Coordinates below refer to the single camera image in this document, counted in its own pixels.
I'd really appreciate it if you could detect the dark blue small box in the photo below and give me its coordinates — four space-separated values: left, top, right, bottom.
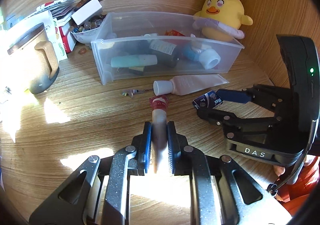
192 90 223 109

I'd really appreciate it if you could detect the black dropper bottle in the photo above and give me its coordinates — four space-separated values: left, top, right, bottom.
149 39 180 68

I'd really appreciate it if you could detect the red cap lip gloss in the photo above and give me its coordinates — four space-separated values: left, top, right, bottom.
149 95 168 173

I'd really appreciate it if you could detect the pale green tube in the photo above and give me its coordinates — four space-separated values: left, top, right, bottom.
111 55 157 68

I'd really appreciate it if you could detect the teal small tube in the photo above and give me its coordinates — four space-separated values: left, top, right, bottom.
143 33 159 42

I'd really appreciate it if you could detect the person right hand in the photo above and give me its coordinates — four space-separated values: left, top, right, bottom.
273 154 320 183

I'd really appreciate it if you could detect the yellow chick plush toy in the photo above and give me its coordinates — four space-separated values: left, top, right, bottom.
193 0 253 42

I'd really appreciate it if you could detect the clear plastic storage bin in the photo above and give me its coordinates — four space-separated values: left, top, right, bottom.
91 12 244 85

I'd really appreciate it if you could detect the brown mug with lid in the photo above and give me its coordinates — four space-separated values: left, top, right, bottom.
7 23 60 95

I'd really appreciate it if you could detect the bowl of glass marbles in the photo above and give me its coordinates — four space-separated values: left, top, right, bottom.
69 14 106 45

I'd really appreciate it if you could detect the white small box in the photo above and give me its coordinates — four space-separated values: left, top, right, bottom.
72 0 103 25

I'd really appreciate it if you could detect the stack of books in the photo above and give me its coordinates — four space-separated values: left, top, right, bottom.
4 0 107 61

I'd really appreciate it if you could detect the red white marker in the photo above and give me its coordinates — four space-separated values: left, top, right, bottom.
36 0 62 12

